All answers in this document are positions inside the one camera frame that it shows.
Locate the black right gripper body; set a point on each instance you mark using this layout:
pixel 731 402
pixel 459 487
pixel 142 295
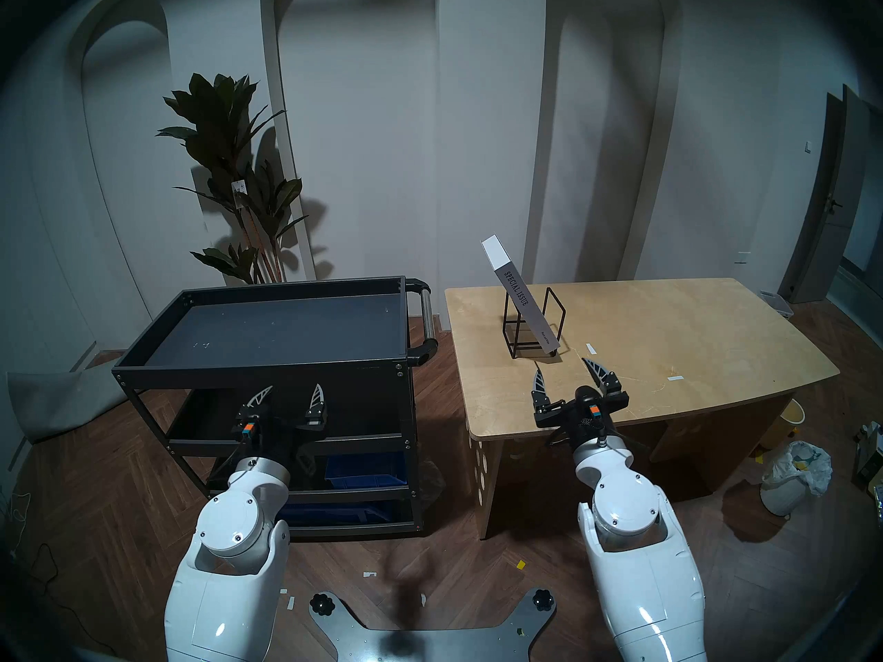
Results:
pixel 569 419

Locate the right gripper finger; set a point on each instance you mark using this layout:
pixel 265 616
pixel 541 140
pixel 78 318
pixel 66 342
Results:
pixel 616 400
pixel 541 404

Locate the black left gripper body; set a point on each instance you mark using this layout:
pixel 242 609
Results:
pixel 279 438

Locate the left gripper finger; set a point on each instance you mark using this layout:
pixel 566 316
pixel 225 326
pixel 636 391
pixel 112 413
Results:
pixel 250 416
pixel 314 419

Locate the grey Special Issue book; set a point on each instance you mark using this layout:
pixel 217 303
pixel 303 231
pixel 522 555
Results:
pixel 517 288

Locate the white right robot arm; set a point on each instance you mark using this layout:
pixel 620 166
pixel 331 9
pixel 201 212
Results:
pixel 641 564

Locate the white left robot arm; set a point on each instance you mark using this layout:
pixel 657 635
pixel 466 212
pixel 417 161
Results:
pixel 227 598

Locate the black metal utility cart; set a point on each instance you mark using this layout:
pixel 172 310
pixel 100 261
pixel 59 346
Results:
pixel 276 329

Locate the blue plastic bin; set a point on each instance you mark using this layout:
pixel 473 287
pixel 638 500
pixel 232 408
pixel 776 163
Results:
pixel 365 469

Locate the light wooden table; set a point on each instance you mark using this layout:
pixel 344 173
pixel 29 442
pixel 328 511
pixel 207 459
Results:
pixel 655 336

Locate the black base knob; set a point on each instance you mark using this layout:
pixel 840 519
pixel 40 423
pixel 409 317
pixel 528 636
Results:
pixel 543 600
pixel 321 604

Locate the yellow bucket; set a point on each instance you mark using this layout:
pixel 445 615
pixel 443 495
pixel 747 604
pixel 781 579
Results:
pixel 793 416

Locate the white bagged trash bin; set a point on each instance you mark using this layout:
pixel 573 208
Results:
pixel 793 474

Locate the grey leaning board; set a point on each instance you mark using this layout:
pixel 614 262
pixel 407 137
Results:
pixel 55 398

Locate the cardboard boxes pile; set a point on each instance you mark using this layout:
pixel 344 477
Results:
pixel 870 457

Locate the dark grey door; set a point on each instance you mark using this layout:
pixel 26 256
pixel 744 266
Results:
pixel 828 205

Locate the tall green potted plant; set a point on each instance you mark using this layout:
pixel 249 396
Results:
pixel 221 129

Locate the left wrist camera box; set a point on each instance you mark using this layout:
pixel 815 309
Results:
pixel 248 432

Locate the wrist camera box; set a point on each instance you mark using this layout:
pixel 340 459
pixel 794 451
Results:
pixel 248 432
pixel 594 414

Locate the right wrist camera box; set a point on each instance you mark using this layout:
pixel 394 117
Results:
pixel 594 414

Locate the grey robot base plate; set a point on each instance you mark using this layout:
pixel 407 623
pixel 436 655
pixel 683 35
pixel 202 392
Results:
pixel 441 647

